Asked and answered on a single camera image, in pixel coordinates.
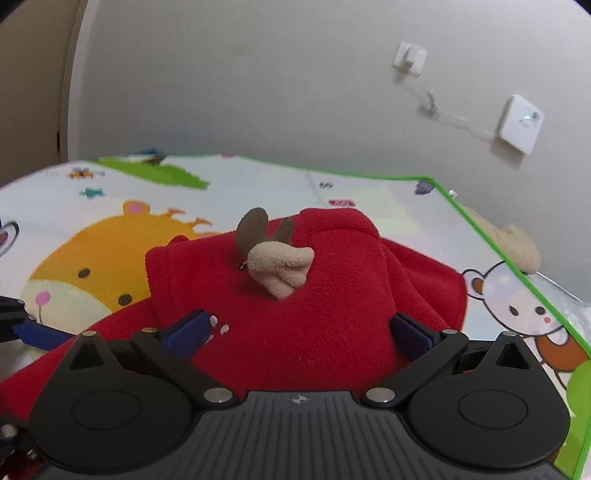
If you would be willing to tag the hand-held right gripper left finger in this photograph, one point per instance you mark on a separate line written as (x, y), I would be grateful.
(189, 334)

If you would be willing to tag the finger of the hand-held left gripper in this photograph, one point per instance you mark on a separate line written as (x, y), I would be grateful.
(41, 336)
(11, 438)

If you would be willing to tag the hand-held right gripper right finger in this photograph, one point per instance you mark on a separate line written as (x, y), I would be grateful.
(411, 337)

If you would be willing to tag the red fleece garment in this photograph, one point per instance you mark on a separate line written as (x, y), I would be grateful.
(332, 314)

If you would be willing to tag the printed cartoon play mat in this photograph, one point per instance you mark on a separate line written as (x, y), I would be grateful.
(69, 258)

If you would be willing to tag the beige plush toy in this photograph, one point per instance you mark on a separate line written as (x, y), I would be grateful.
(512, 244)

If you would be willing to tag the white lace bedspread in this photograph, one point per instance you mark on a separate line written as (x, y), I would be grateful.
(568, 300)

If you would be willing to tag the beige door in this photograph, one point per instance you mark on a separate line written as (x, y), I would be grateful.
(32, 83)

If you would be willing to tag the white wall device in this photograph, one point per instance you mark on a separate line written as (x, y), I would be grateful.
(521, 123)

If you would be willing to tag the white wall socket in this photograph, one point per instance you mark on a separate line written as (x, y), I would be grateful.
(409, 57)

